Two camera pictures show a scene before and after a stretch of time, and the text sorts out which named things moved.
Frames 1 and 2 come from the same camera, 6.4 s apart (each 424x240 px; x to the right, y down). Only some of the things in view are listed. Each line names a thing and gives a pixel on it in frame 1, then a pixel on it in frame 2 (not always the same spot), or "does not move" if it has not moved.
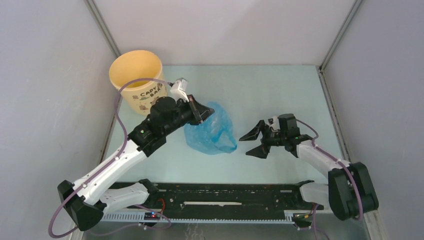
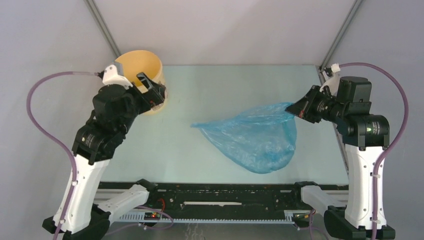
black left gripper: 201,112 -> 156,95
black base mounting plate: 231,197 does not move
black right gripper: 261,151 -> 303,107
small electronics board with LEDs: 151,216 does not move
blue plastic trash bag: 214,136 -> 261,139
